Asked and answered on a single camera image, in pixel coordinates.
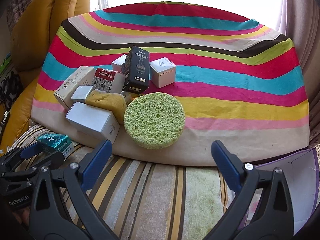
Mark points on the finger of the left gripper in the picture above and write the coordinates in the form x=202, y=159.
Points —
x=52, y=161
x=31, y=150

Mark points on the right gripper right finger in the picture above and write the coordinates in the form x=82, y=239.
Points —
x=262, y=207

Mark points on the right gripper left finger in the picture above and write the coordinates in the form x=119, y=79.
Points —
x=49, y=217

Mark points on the green tissue pack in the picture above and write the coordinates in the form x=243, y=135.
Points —
x=52, y=142

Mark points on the large silver white box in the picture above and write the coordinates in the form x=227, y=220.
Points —
x=96, y=122

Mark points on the small silver box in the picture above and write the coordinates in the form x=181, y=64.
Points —
x=81, y=93

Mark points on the yellow sponge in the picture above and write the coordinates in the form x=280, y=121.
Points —
x=113, y=102

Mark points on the cream tall box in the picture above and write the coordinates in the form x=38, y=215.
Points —
x=82, y=76

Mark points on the red QR tissue pack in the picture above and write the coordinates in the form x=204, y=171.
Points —
x=109, y=81

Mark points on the round green sponge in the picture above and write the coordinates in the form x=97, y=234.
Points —
x=154, y=121

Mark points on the small white box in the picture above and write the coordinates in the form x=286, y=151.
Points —
x=119, y=63

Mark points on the black product box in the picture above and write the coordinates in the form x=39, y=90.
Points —
x=136, y=70

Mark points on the white cube box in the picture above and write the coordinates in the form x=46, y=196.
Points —
x=162, y=72

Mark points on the dental white box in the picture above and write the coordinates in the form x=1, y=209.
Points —
x=127, y=96

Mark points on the person's left hand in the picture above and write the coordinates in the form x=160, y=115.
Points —
x=22, y=216

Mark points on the purple white cardboard box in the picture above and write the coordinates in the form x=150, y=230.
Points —
x=301, y=171

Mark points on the yellow leather armchair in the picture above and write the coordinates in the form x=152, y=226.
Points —
x=29, y=44

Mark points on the rainbow striped cushion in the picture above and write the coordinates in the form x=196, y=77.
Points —
x=238, y=81

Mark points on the beige drape curtain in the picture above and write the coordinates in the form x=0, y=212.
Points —
x=299, y=20

